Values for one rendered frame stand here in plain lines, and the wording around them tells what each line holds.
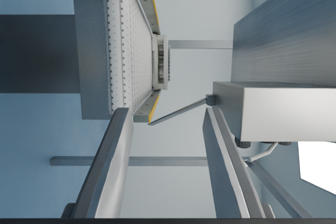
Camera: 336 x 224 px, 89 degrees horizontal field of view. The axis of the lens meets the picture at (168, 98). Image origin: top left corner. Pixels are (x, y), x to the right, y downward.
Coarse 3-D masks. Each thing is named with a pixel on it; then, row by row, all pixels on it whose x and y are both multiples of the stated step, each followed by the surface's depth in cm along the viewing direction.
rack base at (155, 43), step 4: (156, 36) 74; (152, 40) 74; (156, 40) 74; (152, 44) 75; (156, 44) 75; (152, 48) 75; (156, 48) 75; (152, 52) 77; (156, 52) 75; (152, 56) 77; (156, 56) 75; (152, 60) 77; (156, 60) 76; (152, 64) 77; (156, 64) 76; (152, 68) 78; (156, 68) 76; (152, 72) 78; (156, 72) 76; (152, 76) 77; (156, 76) 77; (152, 80) 77; (156, 80) 77; (152, 84) 77; (156, 84) 77; (152, 88) 77; (156, 88) 78
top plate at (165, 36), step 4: (164, 36) 74; (164, 40) 74; (164, 44) 75; (164, 48) 75; (164, 52) 75; (164, 56) 75; (164, 60) 76; (164, 64) 76; (164, 68) 76; (164, 72) 76; (164, 76) 77; (164, 80) 77; (164, 84) 77; (164, 88) 77
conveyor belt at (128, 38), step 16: (112, 0) 30; (128, 0) 32; (112, 16) 31; (128, 16) 32; (112, 32) 31; (128, 32) 33; (144, 32) 53; (112, 48) 32; (128, 48) 33; (144, 48) 53; (112, 64) 32; (128, 64) 33; (144, 64) 53; (112, 80) 33; (128, 80) 34; (144, 80) 53; (112, 96) 33; (128, 96) 34; (144, 96) 53; (112, 112) 34
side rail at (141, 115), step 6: (156, 90) 80; (150, 96) 60; (156, 96) 60; (144, 102) 48; (150, 102) 48; (138, 108) 40; (144, 108) 40; (150, 108) 40; (138, 114) 34; (144, 114) 34; (138, 120) 34; (144, 120) 34
